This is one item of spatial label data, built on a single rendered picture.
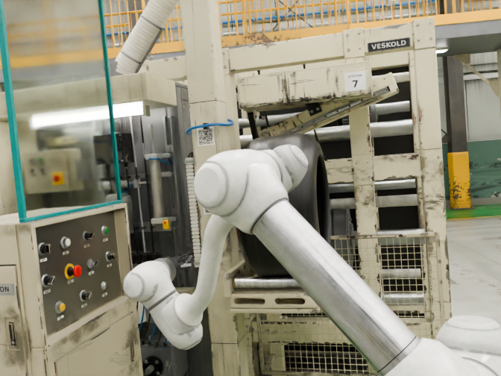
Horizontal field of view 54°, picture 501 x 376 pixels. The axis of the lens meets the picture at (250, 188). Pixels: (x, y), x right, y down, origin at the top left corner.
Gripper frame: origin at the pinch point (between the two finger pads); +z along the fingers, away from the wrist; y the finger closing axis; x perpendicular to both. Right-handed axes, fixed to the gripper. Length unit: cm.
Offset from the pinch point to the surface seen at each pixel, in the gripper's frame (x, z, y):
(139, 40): -97, 57, 40
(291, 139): -40, 25, -37
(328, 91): -61, 55, -50
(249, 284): 16.3, 21.4, -16.0
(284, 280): 15.1, 21.6, -30.5
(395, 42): -84, 86, -80
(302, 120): -50, 69, -35
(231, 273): 11.5, 21.2, -8.9
